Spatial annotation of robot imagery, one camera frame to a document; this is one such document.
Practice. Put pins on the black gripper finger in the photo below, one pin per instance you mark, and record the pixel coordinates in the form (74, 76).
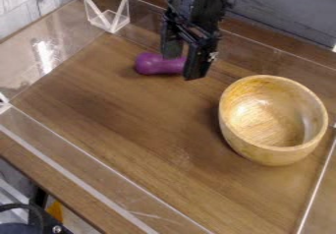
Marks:
(170, 43)
(201, 55)

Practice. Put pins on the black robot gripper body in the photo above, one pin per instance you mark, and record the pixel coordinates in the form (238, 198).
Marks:
(196, 16)

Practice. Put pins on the purple toy eggplant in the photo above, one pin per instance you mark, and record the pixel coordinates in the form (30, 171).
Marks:
(152, 64)

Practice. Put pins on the brown wooden bowl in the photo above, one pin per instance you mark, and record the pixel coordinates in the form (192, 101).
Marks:
(272, 119)

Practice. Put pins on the clear acrylic corner bracket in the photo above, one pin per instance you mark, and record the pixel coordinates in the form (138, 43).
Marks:
(108, 20)

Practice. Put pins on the black clamp with cable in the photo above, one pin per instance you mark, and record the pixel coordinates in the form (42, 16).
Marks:
(22, 215)

